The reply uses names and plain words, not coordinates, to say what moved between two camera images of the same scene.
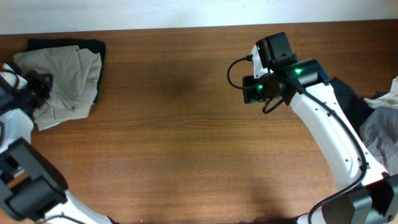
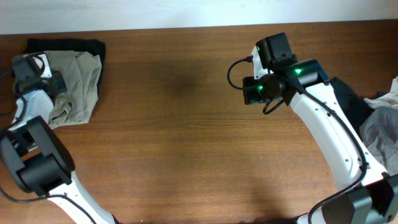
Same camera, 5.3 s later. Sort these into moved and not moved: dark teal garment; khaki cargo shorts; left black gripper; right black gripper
Moved: left black gripper
Not moved: khaki cargo shorts; right black gripper; dark teal garment
